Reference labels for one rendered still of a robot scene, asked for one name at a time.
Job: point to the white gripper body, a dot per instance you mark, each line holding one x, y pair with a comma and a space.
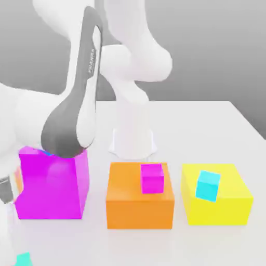
14, 224

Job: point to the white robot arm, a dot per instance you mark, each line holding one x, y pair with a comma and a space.
128, 62

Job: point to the small teal cube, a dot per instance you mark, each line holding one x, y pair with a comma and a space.
23, 259

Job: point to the small magenta cube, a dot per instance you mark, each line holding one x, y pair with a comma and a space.
152, 182

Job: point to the small cyan cube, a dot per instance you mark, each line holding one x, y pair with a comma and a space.
207, 187

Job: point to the large magenta box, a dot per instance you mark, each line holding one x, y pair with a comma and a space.
52, 197

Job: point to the large orange box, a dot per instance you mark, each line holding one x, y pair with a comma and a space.
135, 212

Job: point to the large yellow box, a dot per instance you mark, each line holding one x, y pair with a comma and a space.
228, 207

